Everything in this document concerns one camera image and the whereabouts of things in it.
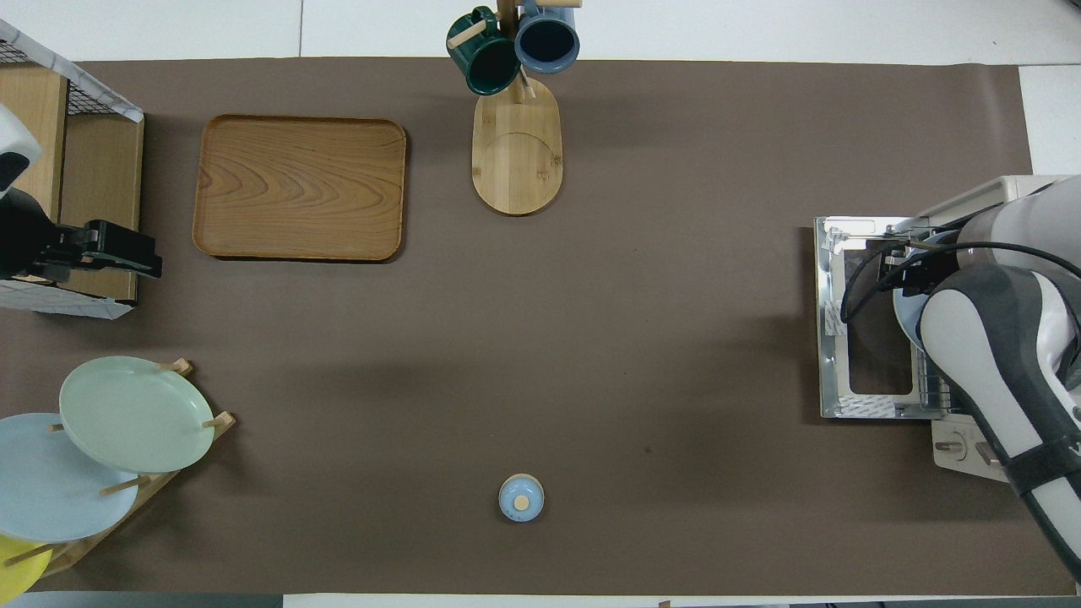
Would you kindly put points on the white patterned cloth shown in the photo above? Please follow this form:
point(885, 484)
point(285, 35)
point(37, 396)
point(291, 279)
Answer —
point(118, 108)

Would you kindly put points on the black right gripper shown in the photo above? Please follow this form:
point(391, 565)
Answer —
point(925, 270)

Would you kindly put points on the wooden plate rack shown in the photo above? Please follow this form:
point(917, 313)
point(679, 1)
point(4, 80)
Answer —
point(221, 420)

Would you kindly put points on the wooden serving tray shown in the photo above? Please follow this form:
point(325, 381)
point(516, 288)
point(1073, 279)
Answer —
point(300, 187)

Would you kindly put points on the large light blue plate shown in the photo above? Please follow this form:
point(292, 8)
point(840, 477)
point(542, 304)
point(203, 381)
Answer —
point(51, 490)

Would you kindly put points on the pale green plate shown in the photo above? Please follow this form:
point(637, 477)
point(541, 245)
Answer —
point(135, 414)

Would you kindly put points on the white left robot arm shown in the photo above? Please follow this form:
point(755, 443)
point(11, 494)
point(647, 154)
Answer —
point(13, 143)

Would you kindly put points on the yellow plate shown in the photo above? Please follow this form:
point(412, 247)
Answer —
point(17, 574)

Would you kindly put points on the brown table mat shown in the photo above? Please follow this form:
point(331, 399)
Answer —
point(591, 338)

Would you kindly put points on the wooden stepped shelf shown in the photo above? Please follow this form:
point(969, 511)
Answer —
point(101, 169)

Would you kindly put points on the white toaster oven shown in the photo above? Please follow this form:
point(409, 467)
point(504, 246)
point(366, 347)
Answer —
point(958, 447)

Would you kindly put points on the blue enamel mug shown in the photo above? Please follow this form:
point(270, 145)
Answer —
point(547, 40)

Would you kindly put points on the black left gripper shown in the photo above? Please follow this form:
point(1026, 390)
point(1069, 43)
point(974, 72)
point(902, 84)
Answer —
point(25, 236)

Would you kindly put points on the wooden mug tree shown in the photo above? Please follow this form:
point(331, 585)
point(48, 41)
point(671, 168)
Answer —
point(515, 160)

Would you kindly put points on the dark green enamel mug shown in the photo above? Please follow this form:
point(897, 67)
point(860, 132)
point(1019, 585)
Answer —
point(483, 61)

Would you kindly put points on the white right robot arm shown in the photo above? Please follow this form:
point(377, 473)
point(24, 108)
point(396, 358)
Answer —
point(996, 355)

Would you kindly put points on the small blue call bell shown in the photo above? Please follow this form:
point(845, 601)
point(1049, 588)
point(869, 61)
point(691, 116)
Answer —
point(521, 498)

